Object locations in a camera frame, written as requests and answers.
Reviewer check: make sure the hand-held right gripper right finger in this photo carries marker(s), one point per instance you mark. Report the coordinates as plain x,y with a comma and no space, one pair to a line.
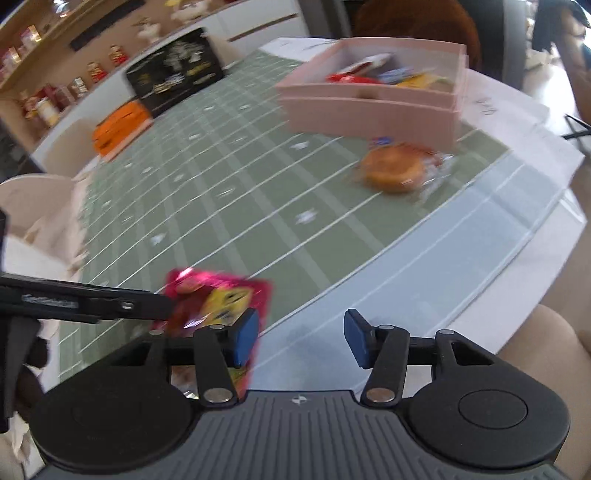
355,337

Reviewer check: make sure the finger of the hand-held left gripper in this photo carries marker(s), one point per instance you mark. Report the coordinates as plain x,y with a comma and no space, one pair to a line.
92,304

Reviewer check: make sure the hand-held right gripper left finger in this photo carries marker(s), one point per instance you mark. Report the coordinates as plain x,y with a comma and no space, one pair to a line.
245,337

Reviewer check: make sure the pink and yellow snack packet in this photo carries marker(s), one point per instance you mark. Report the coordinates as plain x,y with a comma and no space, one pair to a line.
217,304

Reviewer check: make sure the pink box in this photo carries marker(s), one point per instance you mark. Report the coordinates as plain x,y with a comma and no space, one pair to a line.
369,110

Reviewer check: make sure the person's left hand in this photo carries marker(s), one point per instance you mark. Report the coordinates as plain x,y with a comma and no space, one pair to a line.
39,353

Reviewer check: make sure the beige chair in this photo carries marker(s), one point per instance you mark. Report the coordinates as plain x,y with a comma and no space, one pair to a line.
37,212

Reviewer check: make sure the green lined mat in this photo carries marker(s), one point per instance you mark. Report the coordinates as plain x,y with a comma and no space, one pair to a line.
231,184

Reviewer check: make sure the round bun in clear packet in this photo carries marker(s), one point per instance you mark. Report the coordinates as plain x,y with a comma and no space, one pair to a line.
395,166

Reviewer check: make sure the orange box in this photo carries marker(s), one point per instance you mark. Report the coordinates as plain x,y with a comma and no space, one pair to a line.
122,129

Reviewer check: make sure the person's leg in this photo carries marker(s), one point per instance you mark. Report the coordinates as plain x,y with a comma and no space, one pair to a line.
554,355

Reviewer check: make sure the red tin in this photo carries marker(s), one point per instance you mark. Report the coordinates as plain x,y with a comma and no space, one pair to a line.
96,73
117,56

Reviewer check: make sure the black gift box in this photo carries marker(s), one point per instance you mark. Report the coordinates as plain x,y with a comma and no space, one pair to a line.
178,69

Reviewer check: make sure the wooden shelf unit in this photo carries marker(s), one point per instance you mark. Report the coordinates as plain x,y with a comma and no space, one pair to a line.
27,50

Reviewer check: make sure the blue snack packet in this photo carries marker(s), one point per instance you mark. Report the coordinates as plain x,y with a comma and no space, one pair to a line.
397,75

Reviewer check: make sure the black bar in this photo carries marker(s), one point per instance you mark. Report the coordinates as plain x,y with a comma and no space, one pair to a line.
106,23

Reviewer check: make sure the white and yellow figurine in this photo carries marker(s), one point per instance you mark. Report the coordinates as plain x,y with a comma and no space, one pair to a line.
187,10

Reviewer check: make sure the brown plush bear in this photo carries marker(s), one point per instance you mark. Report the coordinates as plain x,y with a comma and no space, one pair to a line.
415,23

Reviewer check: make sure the black cabinet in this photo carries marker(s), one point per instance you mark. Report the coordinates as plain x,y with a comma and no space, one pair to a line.
512,37

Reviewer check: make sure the tan armchair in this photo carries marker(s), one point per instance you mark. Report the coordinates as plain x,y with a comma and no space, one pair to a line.
579,69

